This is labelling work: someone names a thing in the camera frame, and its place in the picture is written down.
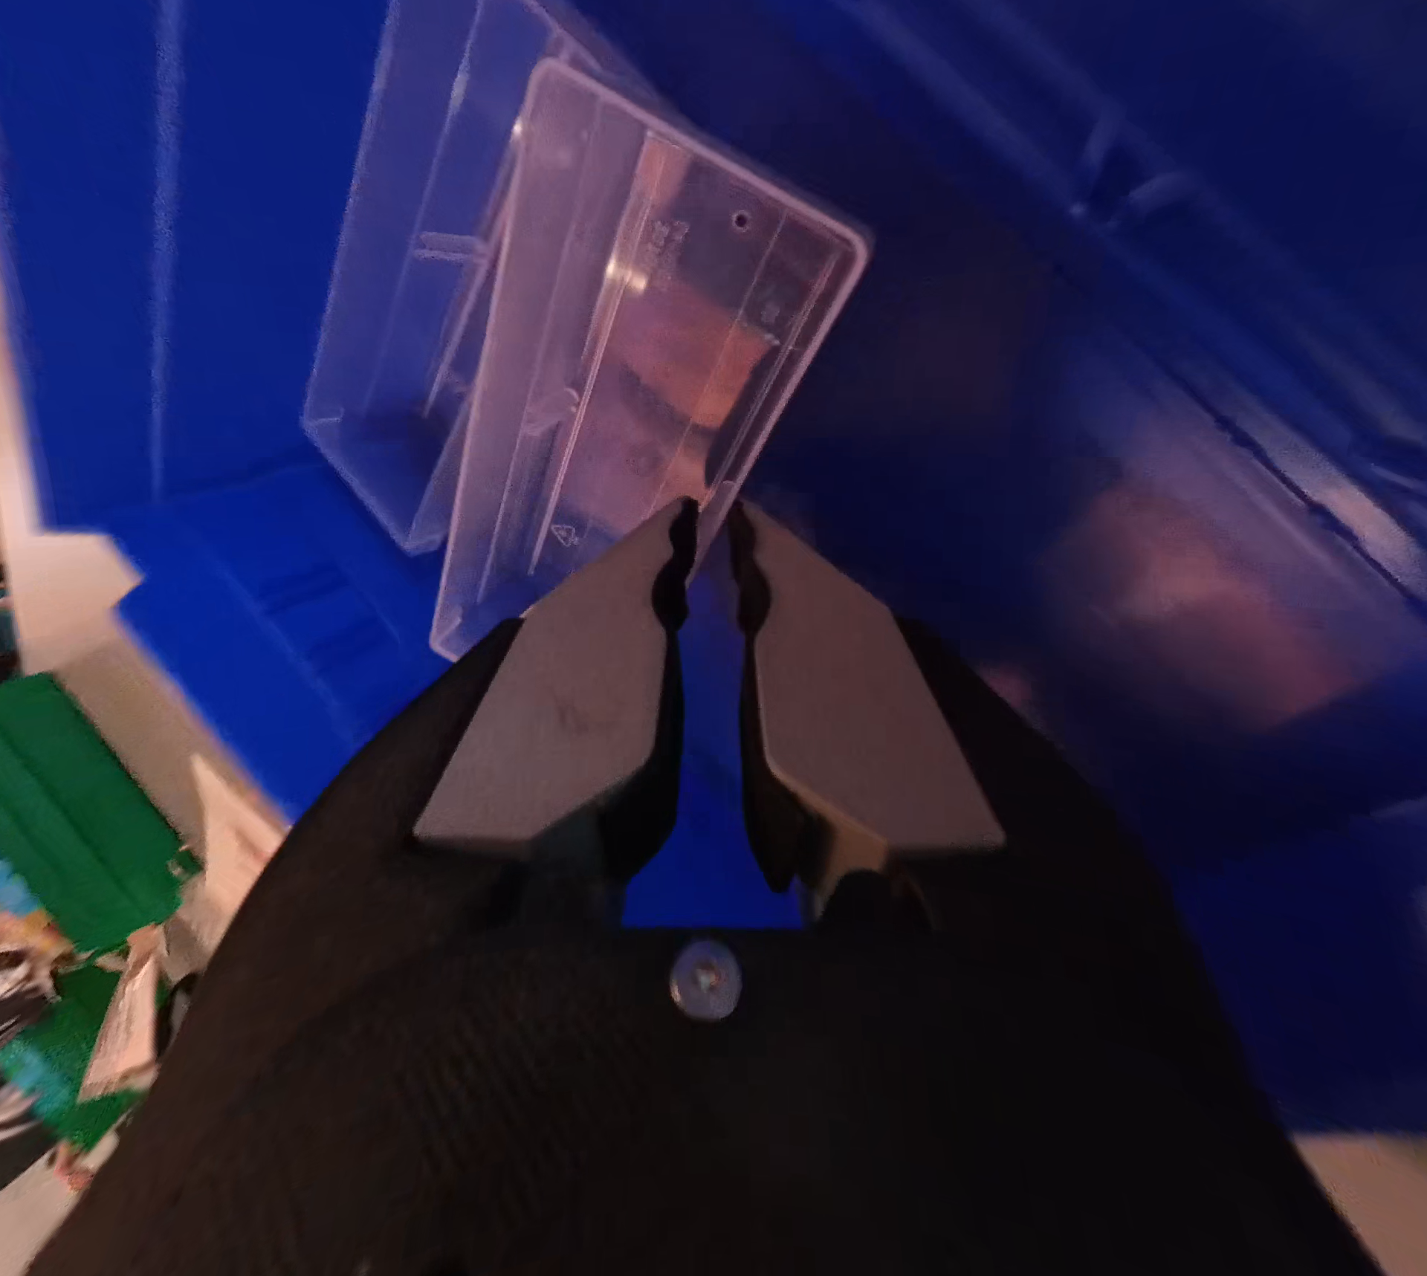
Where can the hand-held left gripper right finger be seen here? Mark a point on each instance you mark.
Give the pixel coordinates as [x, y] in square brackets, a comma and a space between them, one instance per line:
[859, 731]

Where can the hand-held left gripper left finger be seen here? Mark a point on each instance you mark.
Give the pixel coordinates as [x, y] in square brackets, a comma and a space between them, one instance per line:
[559, 719]

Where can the large clear plastic drawer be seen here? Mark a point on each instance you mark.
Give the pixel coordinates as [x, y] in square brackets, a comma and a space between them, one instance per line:
[669, 318]
[414, 295]

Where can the blue plastic bin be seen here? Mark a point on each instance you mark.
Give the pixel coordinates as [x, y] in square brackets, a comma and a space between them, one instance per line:
[1116, 183]

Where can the dark green box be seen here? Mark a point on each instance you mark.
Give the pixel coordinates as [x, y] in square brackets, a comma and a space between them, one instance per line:
[79, 809]

